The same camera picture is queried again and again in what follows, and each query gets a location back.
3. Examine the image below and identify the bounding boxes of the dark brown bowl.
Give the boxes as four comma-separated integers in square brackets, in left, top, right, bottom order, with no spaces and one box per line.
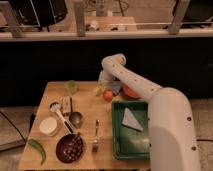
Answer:
[56,133,85,163]

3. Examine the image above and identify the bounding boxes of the blue sponge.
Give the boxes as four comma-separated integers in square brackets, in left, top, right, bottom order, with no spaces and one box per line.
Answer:
[111,82,122,96]

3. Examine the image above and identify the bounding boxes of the white-handled dish brush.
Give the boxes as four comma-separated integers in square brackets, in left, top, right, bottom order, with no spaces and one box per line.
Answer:
[49,102,74,134]

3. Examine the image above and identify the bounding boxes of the green plastic cup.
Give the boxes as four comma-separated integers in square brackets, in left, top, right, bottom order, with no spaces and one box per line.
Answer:
[66,80,78,94]

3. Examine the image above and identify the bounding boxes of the grey folded cloth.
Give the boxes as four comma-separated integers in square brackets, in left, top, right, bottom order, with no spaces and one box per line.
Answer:
[122,108,143,132]

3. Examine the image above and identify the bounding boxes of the wooden block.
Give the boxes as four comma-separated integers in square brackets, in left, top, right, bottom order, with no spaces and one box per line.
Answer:
[62,96,72,116]

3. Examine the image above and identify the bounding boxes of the black cable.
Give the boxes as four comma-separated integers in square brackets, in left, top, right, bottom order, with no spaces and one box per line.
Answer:
[196,138,213,144]

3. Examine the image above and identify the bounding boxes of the orange bowl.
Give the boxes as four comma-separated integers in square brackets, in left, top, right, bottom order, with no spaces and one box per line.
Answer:
[123,85,140,99]

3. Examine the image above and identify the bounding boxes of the orange tomato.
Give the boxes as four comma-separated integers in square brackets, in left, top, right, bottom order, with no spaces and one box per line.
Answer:
[103,90,113,102]

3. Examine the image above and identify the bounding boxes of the white round container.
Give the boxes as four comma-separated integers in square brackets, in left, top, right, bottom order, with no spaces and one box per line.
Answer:
[39,117,58,136]

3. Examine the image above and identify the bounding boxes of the yellow banana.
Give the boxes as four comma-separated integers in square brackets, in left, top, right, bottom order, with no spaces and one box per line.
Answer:
[94,86,102,96]

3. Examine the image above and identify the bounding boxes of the green chili pepper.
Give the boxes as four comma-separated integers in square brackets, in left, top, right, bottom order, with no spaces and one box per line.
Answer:
[28,139,46,165]

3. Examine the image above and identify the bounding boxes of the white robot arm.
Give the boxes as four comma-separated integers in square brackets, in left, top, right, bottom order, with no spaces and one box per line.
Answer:
[99,54,201,171]

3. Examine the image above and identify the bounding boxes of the metal fork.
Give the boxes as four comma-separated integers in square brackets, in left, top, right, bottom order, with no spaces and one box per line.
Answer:
[92,119,99,152]

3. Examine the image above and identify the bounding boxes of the green plastic tray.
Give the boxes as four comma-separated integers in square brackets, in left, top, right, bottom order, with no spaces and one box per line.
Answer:
[111,101,150,160]

